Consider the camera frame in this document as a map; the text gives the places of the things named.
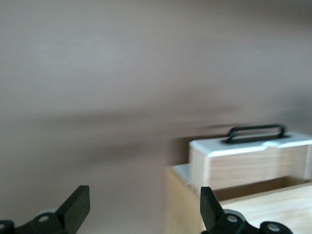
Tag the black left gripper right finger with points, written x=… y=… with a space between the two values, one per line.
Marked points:
x=212 y=212

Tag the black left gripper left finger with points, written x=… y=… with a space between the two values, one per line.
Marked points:
x=73 y=209

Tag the light wooden drawer cabinet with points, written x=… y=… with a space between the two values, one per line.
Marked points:
x=268 y=212

